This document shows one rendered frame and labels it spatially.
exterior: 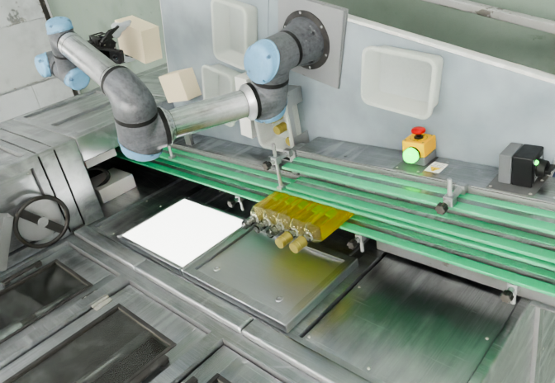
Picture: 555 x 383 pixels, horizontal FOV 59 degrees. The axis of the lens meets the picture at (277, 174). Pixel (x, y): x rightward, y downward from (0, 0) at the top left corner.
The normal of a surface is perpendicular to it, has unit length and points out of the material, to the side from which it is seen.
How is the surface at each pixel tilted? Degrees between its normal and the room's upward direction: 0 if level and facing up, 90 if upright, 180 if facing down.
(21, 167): 90
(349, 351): 90
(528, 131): 0
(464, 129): 0
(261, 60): 4
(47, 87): 90
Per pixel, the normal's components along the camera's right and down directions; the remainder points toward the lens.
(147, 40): 0.74, 0.41
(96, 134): 0.73, 0.18
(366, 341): -0.17, -0.89
